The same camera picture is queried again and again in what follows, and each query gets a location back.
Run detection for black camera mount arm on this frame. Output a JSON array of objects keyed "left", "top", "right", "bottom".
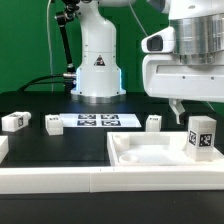
[{"left": 54, "top": 0, "right": 81, "bottom": 79}]

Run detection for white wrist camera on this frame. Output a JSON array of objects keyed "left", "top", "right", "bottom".
[{"left": 141, "top": 27, "right": 175, "bottom": 53}]

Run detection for white U-shaped obstacle fence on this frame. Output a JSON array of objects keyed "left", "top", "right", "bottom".
[{"left": 0, "top": 134, "right": 224, "bottom": 195}]

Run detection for white hanging cable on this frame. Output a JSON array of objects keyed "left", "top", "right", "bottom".
[{"left": 46, "top": 0, "right": 56, "bottom": 93}]

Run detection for black cables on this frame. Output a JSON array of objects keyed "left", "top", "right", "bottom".
[{"left": 18, "top": 73, "right": 78, "bottom": 93}]

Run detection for white square table top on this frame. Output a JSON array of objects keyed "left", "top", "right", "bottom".
[{"left": 107, "top": 132, "right": 224, "bottom": 166}]

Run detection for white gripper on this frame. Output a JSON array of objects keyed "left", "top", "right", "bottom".
[{"left": 142, "top": 54, "right": 224, "bottom": 124}]

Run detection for sheet with fiducial markers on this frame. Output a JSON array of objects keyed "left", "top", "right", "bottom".
[{"left": 59, "top": 113, "right": 141, "bottom": 128}]

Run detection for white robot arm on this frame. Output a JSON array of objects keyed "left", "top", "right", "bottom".
[{"left": 71, "top": 0, "right": 224, "bottom": 115}]

